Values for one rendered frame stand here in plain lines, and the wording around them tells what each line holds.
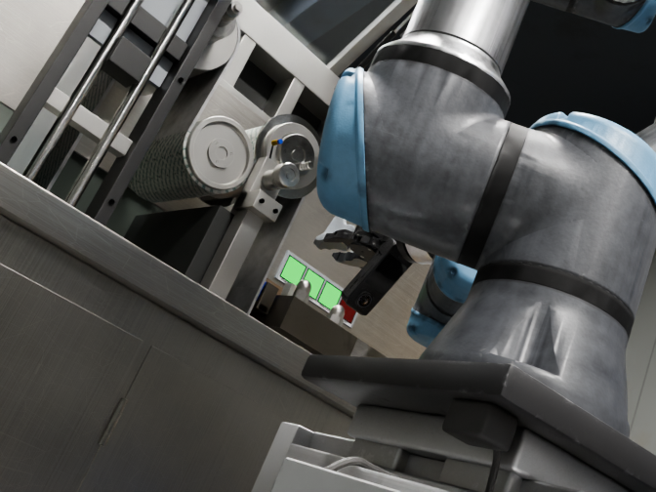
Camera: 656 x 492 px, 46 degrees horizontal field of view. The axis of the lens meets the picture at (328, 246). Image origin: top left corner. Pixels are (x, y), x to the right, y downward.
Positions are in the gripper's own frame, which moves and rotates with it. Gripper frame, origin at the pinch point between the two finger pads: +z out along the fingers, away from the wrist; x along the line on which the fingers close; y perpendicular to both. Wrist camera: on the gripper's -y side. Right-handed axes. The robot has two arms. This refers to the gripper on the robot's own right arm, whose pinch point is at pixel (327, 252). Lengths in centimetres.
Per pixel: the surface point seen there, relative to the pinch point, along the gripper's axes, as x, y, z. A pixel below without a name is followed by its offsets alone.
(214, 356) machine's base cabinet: 17.5, -25.1, -13.1
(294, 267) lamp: -23, 10, 45
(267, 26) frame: 9, 54, 46
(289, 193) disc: 3.4, 10.0, 13.5
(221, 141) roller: 19.2, 10.1, 13.1
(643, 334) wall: -307, 127, 140
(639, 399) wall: -306, 88, 131
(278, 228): 0.5, 4.8, 16.7
